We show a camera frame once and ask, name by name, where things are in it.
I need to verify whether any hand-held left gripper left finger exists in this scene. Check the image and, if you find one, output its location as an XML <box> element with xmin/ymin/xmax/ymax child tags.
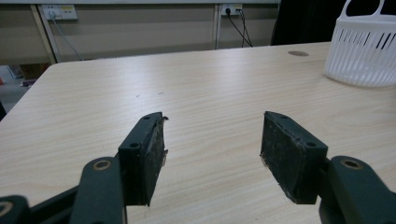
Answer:
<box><xmin>118</xmin><ymin>111</ymin><xmax>169</xmax><ymax>207</ymax></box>

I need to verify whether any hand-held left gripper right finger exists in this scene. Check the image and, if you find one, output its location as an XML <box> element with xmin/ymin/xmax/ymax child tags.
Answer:
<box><xmin>260</xmin><ymin>110</ymin><xmax>329</xmax><ymax>205</ymax></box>

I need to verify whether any grey round desk cap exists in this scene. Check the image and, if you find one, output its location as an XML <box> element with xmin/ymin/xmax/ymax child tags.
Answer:
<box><xmin>287</xmin><ymin>50</ymin><xmax>310</xmax><ymax>58</ymax></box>

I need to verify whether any white plastic basket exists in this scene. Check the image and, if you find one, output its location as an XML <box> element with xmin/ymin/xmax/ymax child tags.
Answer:
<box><xmin>323</xmin><ymin>0</ymin><xmax>396</xmax><ymax>89</ymax></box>

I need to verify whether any black cable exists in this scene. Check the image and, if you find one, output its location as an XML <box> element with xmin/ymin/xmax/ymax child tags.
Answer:
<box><xmin>226</xmin><ymin>8</ymin><xmax>254</xmax><ymax>49</ymax></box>
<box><xmin>237</xmin><ymin>8</ymin><xmax>254</xmax><ymax>49</ymax></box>

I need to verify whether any grey cable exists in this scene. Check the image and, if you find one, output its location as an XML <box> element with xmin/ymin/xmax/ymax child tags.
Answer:
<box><xmin>50</xmin><ymin>12</ymin><xmax>84</xmax><ymax>62</ymax></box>

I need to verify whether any white wall socket with plugs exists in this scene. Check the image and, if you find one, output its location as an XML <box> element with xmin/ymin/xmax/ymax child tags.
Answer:
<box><xmin>220</xmin><ymin>3</ymin><xmax>244</xmax><ymax>17</ymax></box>

